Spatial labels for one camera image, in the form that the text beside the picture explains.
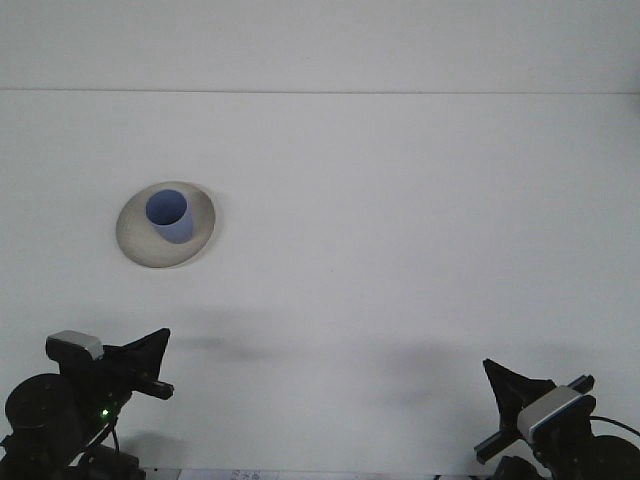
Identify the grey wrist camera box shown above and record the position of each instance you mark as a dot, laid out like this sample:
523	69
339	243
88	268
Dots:
550	412
75	344

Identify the pale blue cup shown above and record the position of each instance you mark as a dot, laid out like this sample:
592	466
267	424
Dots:
175	232

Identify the pale round plate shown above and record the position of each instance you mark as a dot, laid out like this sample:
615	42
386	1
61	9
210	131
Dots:
145	250

